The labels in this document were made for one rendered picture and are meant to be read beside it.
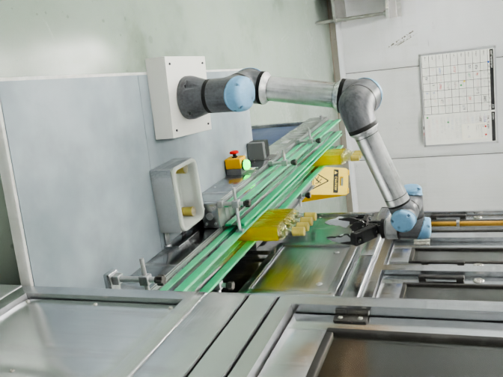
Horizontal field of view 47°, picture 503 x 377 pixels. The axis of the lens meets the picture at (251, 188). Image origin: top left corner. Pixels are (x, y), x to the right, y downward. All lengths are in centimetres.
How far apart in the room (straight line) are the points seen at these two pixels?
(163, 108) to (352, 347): 121
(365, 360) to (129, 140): 115
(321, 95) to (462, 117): 600
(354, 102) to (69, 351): 112
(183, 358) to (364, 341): 30
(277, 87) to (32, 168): 89
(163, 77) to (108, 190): 44
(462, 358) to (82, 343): 66
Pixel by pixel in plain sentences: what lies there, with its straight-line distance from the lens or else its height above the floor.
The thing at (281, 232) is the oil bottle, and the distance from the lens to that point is 215.
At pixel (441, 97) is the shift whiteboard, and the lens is 787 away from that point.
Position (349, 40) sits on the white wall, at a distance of 795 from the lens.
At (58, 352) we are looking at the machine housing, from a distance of 115.
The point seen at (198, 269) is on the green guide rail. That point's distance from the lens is 183.
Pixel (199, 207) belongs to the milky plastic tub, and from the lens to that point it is 209.
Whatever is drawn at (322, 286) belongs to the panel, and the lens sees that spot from 200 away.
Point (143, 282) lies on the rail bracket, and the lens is 154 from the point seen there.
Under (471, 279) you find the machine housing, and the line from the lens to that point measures 211.
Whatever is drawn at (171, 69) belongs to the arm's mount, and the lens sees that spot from 199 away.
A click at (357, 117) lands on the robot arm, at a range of 182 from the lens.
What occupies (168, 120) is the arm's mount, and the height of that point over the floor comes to 81.
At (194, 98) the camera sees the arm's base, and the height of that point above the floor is 89.
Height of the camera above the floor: 177
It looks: 22 degrees down
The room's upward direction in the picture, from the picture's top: 88 degrees clockwise
